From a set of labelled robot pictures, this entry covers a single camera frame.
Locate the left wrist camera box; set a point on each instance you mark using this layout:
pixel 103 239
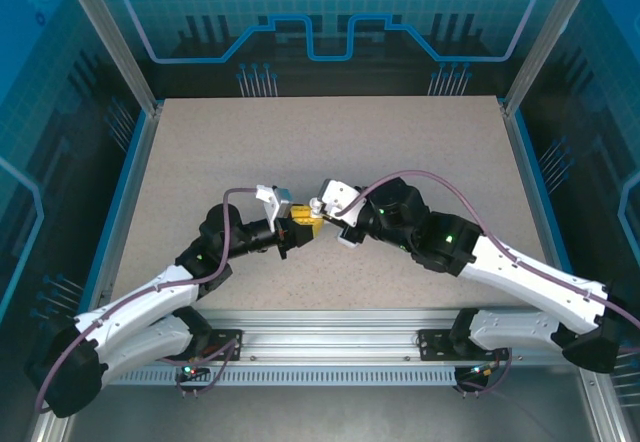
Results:
pixel 275 204

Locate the aluminium side frame rail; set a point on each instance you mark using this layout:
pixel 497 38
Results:
pixel 527 182
pixel 126 202

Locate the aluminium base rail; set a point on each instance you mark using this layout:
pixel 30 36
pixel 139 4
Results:
pixel 330 337

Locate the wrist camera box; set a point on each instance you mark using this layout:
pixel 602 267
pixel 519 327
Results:
pixel 342 197
pixel 275 204

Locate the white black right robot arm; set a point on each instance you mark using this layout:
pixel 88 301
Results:
pixel 530 277

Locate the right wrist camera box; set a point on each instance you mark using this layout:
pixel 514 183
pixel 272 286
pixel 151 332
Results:
pixel 342 197

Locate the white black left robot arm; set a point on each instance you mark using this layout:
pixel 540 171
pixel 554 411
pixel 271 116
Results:
pixel 140 302

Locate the aluminium frame post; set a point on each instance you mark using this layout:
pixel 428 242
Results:
pixel 115 42
pixel 550 37

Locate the small controller board with LED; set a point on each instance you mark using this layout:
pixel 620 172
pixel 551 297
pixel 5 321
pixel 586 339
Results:
pixel 477 371
pixel 190 372

